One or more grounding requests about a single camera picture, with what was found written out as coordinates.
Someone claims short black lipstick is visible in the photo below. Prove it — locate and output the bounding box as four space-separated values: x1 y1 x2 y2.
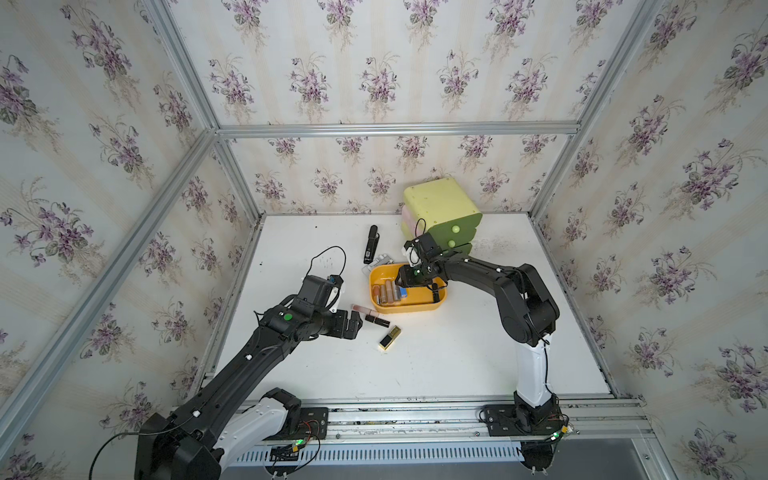
364 315 391 328

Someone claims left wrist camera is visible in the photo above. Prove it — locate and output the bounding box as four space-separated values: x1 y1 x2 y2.
325 274 344 313

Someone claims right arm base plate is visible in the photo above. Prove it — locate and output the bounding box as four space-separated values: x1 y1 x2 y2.
478 400 570 440

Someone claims green pink drawer organizer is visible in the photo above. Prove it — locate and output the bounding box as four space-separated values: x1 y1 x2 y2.
401 177 483 254

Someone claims yellow plastic storage box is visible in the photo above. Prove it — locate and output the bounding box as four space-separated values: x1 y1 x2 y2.
368 263 447 314

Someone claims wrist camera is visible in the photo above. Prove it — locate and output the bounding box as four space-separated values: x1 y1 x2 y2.
402 241 421 267
325 274 344 313

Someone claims pink gradient lip gloss tube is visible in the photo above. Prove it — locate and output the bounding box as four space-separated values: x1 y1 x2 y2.
351 304 379 318

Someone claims aluminium front rail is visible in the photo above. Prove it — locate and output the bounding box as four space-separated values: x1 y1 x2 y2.
143 397 676 480

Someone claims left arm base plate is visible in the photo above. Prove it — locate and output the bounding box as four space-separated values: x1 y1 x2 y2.
265 407 329 441

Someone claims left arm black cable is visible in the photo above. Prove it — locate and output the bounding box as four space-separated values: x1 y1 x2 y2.
302 245 348 286

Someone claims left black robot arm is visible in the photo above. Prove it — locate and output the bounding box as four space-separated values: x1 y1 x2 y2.
134 274 362 479

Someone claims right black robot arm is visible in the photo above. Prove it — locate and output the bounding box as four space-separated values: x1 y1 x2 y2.
396 233 560 432

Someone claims black stapler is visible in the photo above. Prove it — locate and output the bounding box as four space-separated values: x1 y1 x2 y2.
363 225 380 265

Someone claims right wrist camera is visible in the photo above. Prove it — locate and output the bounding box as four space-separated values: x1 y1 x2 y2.
402 241 421 267

